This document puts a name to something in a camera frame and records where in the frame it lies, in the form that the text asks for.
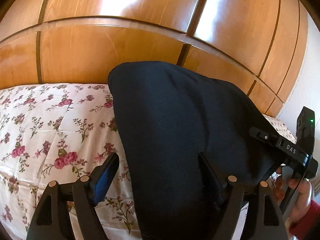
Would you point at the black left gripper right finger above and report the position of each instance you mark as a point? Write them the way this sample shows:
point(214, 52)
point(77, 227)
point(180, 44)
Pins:
point(263, 220)

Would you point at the floral quilted bedspread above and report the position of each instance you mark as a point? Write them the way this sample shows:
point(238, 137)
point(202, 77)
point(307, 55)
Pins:
point(60, 132)

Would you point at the dark navy embroidered pant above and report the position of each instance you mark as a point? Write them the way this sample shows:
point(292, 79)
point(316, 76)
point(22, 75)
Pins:
point(166, 116)

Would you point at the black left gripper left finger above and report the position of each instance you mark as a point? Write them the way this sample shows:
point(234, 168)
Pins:
point(51, 218)

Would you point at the glossy wooden wardrobe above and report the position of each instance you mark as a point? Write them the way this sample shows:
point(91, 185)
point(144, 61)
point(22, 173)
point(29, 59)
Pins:
point(258, 45)

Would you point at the person's right hand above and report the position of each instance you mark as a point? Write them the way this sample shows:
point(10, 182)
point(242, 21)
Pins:
point(302, 188)

